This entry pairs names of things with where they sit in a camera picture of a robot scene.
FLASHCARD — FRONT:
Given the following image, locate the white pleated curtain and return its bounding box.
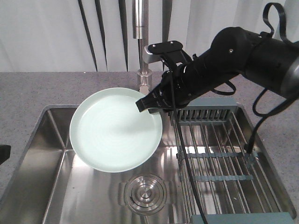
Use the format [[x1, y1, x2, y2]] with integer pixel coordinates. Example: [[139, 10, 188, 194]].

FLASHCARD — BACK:
[[0, 0, 299, 73]]

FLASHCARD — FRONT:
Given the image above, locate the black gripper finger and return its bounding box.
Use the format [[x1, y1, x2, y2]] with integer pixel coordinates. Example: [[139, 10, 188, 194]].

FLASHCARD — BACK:
[[0, 145, 11, 165]]

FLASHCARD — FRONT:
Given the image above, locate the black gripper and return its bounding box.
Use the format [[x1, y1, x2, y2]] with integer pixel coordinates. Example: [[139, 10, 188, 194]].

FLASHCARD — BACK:
[[135, 64, 210, 114]]

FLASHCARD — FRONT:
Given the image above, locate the black camera cable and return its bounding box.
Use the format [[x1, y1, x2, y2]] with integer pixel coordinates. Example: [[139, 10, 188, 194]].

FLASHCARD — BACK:
[[169, 70, 208, 224]]

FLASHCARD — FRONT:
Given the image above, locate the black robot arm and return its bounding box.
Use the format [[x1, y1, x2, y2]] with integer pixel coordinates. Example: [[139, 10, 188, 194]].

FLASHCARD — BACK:
[[136, 27, 299, 111]]

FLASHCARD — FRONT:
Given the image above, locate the stainless steel faucet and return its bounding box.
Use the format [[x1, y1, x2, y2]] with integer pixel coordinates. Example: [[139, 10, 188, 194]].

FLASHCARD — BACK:
[[132, 0, 152, 95]]

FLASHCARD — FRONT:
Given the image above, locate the stainless steel sink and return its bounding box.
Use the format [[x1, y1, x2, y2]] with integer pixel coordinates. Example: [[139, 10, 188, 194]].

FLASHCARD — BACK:
[[0, 104, 297, 224]]

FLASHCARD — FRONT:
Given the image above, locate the steel sink drain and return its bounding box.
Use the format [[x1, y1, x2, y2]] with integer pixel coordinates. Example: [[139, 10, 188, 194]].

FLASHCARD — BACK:
[[120, 174, 169, 216]]

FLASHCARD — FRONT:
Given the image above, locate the light green round plate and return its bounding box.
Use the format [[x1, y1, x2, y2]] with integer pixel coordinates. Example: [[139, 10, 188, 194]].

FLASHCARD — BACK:
[[69, 87, 163, 173]]

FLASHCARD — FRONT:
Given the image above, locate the grey-blue dish drying rack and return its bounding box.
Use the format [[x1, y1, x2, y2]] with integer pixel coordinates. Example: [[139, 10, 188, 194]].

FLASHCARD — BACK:
[[173, 98, 297, 224]]

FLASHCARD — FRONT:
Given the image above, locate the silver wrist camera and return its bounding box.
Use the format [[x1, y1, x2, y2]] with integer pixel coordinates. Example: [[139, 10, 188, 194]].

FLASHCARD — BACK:
[[142, 45, 163, 64]]

